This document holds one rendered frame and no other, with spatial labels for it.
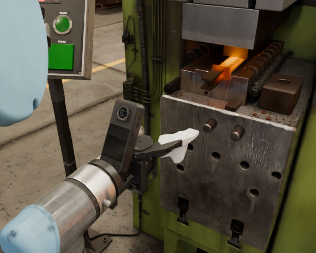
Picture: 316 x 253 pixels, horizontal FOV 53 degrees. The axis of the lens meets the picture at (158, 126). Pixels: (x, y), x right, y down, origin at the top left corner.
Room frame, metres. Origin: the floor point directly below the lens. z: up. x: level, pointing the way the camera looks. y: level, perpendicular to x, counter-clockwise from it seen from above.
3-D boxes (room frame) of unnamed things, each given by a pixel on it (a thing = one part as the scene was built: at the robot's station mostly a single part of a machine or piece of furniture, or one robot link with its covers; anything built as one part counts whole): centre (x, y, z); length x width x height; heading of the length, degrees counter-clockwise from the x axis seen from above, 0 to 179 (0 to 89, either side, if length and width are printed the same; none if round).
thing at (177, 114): (0.98, -0.31, 0.69); 0.56 x 0.38 x 0.45; 149
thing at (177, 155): (0.48, -0.04, 0.97); 0.09 x 0.03 x 0.06; 113
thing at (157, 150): (0.45, 0.00, 1.00); 0.09 x 0.05 x 0.02; 113
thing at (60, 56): (0.91, 0.29, 1.01); 0.07 x 0.05 x 0.07; 84
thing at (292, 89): (0.78, -0.34, 0.95); 0.12 x 0.08 x 0.06; 149
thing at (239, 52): (1.02, -0.30, 1.04); 0.30 x 0.07 x 0.06; 149
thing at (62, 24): (0.95, 0.28, 1.09); 0.05 x 0.03 x 0.04; 59
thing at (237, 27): (1.00, -0.26, 1.12); 0.42 x 0.20 x 0.10; 149
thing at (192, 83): (1.00, -0.26, 0.96); 0.42 x 0.20 x 0.09; 149
